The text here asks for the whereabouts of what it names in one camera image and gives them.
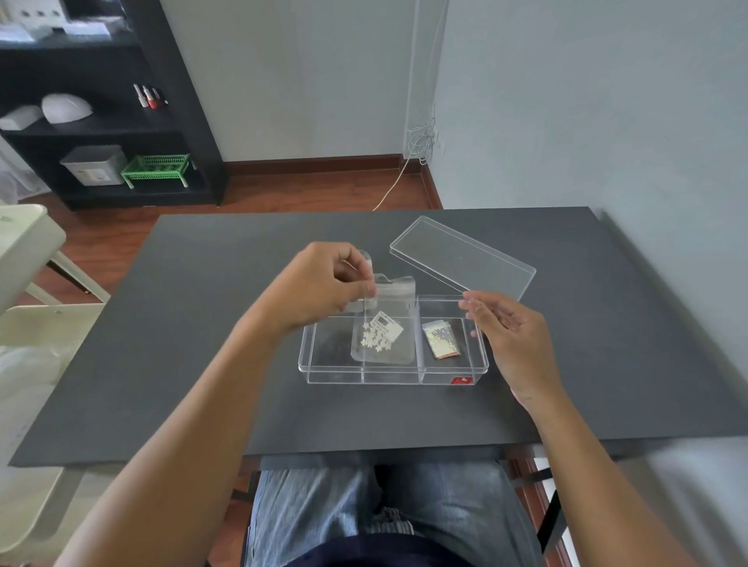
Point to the person's right hand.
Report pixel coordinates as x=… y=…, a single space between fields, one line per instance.
x=520 y=344

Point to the person's left hand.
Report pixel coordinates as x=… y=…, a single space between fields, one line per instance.
x=309 y=286

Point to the person's left thumb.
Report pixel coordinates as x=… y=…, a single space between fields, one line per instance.
x=357 y=290

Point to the person's right thumb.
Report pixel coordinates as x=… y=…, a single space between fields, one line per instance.
x=494 y=297

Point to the clear bag of white pieces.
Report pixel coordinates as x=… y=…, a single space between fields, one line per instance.
x=385 y=336

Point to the person's left forearm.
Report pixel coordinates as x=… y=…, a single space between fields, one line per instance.
x=187 y=432

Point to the person's right forearm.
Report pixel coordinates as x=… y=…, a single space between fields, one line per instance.
x=590 y=485

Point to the clear plastic box lid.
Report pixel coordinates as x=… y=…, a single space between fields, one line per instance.
x=461 y=257

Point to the holographic glitter packet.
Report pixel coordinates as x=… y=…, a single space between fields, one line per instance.
x=441 y=340

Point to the clear plastic compartment box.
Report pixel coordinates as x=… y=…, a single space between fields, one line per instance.
x=391 y=374

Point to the dark grey table mat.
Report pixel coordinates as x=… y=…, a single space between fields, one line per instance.
x=198 y=327

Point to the blue jeans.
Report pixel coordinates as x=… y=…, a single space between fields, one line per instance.
x=327 y=502

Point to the green plastic basket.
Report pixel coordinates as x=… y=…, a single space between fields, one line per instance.
x=156 y=166

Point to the dark shirt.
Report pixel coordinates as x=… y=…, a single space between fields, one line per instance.
x=409 y=552

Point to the nail polish bottle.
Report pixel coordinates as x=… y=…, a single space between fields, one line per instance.
x=151 y=98
x=160 y=97
x=139 y=96

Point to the black shelf unit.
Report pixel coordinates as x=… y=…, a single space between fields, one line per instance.
x=169 y=76

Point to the grey storage box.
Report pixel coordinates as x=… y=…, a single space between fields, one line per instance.
x=93 y=166

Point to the cream plastic chair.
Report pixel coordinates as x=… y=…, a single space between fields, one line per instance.
x=29 y=409
x=23 y=251

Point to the white dome nail lamp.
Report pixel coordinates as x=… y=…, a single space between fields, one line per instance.
x=67 y=108

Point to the white items on shelf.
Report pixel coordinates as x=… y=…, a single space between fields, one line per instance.
x=64 y=20

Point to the black metal table frame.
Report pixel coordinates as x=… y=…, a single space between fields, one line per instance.
x=546 y=514

